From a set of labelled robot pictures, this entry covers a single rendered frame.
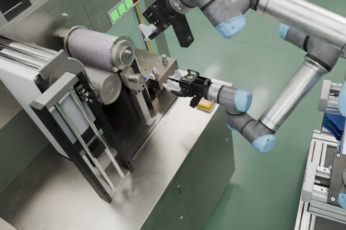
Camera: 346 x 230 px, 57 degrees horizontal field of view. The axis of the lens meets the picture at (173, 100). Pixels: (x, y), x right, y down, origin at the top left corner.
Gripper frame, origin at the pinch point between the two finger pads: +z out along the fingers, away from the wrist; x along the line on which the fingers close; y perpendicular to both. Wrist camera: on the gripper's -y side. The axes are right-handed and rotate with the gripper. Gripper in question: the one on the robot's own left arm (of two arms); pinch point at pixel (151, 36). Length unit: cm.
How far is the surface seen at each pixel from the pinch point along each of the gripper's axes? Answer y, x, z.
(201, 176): -67, 4, 44
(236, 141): -103, -59, 91
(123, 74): -3.7, 5.7, 22.0
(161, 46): -17, -77, 101
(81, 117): -2.2, 32.9, 11.4
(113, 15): 18, -29, 50
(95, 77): 3.0, 13.3, 25.5
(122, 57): 1.2, 2.7, 19.2
